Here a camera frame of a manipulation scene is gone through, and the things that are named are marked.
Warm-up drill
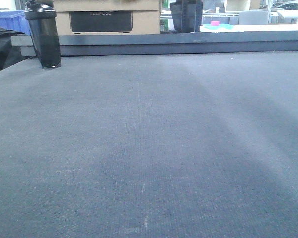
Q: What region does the teal tray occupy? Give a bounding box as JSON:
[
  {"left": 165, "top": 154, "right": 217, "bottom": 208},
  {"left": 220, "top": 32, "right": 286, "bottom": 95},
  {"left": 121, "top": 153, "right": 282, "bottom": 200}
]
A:
[{"left": 203, "top": 23, "right": 234, "bottom": 31}]

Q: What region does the black bin in background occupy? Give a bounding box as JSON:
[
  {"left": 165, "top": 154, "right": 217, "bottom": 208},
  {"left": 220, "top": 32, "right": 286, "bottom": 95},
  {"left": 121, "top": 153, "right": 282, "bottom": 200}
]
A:
[{"left": 170, "top": 0, "right": 203, "bottom": 33}]

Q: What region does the pink cup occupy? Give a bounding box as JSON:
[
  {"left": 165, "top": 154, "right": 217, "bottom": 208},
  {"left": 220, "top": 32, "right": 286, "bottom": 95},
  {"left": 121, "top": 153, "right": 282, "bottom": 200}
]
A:
[{"left": 211, "top": 20, "right": 220, "bottom": 26}]

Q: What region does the tan Ecoflow cardboard box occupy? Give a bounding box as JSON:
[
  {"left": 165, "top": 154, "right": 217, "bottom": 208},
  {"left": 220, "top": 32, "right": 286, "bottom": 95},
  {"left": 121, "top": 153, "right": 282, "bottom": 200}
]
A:
[{"left": 53, "top": 0, "right": 162, "bottom": 35}]

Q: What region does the black shaker bottle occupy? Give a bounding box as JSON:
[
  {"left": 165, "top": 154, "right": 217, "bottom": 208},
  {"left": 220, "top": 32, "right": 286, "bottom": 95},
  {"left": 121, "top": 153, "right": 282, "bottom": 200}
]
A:
[{"left": 24, "top": 0, "right": 61, "bottom": 68}]

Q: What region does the black fabric jacket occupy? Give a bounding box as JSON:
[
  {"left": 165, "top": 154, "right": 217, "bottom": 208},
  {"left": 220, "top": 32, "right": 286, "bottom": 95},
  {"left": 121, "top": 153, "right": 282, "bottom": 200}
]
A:
[{"left": 0, "top": 27, "right": 27, "bottom": 71}]

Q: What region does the blue plastic crate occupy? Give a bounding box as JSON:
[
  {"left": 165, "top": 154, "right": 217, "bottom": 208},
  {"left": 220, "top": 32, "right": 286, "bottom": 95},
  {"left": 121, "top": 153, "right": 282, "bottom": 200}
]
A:
[{"left": 0, "top": 10, "right": 31, "bottom": 35}]

